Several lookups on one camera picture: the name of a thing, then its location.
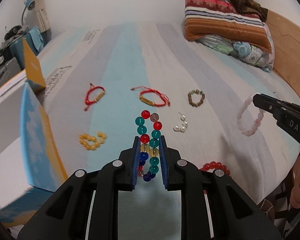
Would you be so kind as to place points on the blue desk lamp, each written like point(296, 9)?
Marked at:
point(29, 5)

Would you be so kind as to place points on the wooden bed frame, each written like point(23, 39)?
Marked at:
point(286, 38)

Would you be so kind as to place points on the striped orange red pillow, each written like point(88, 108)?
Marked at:
point(203, 17)

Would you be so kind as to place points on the red cord bracelet gold bar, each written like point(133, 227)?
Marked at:
point(152, 97)

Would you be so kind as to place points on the teal suitcase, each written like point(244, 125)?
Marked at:
point(34, 38)

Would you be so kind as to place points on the white pearl earring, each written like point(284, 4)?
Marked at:
point(183, 127)

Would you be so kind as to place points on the floral patterned quilt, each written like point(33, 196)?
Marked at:
point(243, 51)

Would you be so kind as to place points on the blue yellow cardboard box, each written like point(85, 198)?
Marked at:
point(31, 169)

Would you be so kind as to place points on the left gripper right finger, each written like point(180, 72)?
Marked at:
point(171, 178)

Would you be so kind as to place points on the striped bed sheet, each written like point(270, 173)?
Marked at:
point(99, 82)

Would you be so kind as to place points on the grey suitcase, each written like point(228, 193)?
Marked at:
point(8, 70)

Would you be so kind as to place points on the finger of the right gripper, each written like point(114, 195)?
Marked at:
point(270, 104)

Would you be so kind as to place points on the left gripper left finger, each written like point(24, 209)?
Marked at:
point(129, 174)

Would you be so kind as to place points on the beige curtain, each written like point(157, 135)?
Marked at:
point(41, 15)

